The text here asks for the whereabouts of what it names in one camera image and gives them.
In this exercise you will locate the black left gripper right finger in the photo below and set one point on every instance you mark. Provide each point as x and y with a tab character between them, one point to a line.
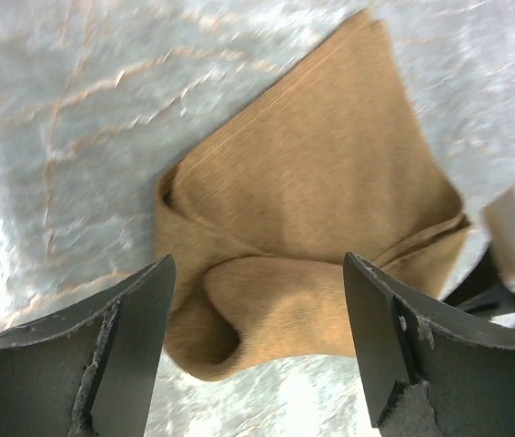
427	369

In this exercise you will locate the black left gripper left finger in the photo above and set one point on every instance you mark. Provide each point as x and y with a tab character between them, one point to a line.
90	368

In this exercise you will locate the brown cloth napkin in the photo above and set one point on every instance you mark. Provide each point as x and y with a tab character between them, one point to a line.
260	215

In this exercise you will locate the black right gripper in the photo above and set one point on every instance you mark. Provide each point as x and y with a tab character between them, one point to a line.
483	294

